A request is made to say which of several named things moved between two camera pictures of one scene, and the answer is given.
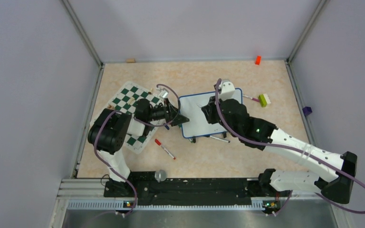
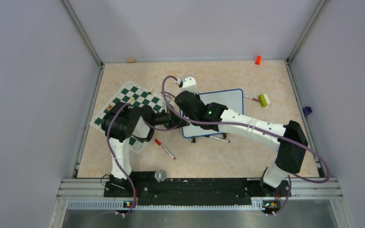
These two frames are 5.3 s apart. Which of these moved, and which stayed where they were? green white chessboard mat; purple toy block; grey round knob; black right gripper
Moved: black right gripper
Stayed: green white chessboard mat; grey round knob; purple toy block
